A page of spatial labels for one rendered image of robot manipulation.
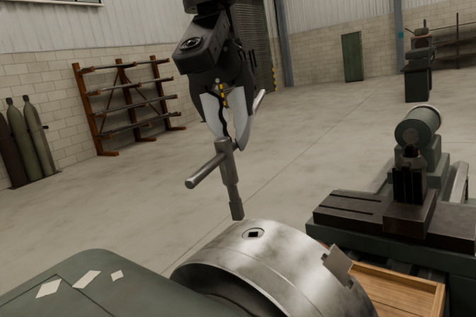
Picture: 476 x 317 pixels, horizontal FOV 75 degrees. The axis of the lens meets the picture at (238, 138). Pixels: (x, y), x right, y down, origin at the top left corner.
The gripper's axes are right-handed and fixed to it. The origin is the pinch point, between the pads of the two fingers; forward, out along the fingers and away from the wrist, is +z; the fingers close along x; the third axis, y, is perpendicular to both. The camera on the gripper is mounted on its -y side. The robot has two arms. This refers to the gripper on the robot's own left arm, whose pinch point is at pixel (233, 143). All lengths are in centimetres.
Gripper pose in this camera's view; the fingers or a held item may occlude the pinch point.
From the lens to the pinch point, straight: 44.1
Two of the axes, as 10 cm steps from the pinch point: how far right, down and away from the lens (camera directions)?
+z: 2.0, 9.6, 2.0
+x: -9.3, 1.1, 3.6
